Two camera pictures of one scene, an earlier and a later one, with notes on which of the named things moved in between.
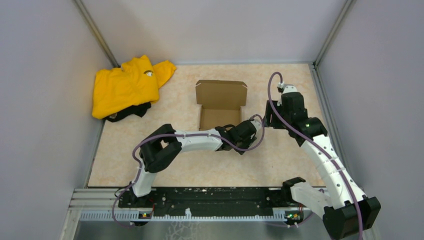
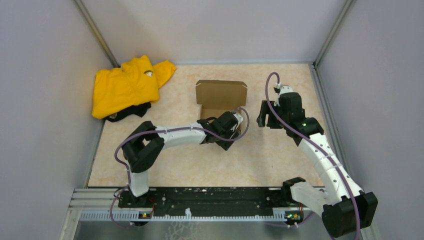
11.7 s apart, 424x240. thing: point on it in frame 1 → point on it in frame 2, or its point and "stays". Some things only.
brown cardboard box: (220, 102) stays
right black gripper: (269, 119) stays
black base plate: (209, 201) stays
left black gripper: (249, 141) → (235, 134)
